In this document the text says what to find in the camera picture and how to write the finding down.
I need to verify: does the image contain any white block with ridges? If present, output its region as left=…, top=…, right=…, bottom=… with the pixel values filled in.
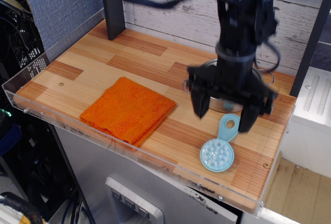
left=294, top=67, right=330, bottom=127

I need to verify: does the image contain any light blue scrub brush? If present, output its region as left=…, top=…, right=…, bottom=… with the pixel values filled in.
left=200, top=114, right=240, bottom=172

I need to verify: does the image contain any dark grey right post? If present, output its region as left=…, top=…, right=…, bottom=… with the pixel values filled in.
left=290, top=0, right=330, bottom=97

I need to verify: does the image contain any dark grey post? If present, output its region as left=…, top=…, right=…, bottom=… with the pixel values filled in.
left=290, top=0, right=330, bottom=97
left=103, top=0, right=126, bottom=40

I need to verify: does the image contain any blue fabric panel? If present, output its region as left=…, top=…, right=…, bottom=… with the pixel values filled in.
left=27, top=0, right=104, bottom=52

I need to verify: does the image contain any stainless steel pot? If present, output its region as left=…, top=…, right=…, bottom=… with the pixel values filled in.
left=182, top=59, right=275, bottom=113

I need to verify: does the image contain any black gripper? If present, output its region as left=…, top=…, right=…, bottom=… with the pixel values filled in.
left=186, top=53, right=279, bottom=133

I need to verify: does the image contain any dark grey left post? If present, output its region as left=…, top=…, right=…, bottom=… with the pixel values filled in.
left=103, top=0, right=126, bottom=40

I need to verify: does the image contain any grey cabinet with dispenser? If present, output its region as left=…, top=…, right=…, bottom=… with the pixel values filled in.
left=56, top=128, right=260, bottom=223

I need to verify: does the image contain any black perforated crate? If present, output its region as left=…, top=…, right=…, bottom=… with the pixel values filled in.
left=1, top=0, right=49, bottom=83

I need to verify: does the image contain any orange folded cloth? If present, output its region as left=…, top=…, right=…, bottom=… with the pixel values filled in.
left=80, top=77, right=176, bottom=147

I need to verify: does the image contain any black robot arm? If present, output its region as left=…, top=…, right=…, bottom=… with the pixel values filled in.
left=187, top=0, right=277, bottom=132

